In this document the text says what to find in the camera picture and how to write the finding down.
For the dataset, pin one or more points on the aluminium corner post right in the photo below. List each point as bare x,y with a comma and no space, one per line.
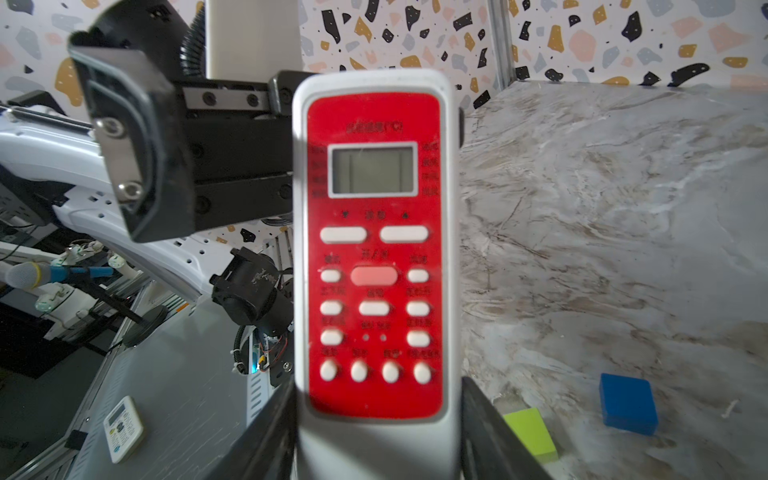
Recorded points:
499,16

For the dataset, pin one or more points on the green cube block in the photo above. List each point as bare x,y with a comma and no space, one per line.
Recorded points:
529,427

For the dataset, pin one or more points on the small white spare remote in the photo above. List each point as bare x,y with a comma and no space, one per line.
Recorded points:
124,429

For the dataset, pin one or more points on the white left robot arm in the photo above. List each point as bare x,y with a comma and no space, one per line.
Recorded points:
53,168

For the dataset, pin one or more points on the black external camera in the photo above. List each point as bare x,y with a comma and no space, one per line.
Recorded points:
256,296

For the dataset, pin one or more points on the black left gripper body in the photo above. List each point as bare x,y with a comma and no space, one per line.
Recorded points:
183,153

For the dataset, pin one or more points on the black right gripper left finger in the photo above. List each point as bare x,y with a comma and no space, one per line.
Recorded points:
266,449

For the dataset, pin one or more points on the white red remote control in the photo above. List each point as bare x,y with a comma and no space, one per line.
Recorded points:
376,264

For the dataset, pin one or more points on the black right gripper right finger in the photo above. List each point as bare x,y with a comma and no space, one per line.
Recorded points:
489,447

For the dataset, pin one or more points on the blue cube block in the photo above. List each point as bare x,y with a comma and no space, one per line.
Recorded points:
628,404

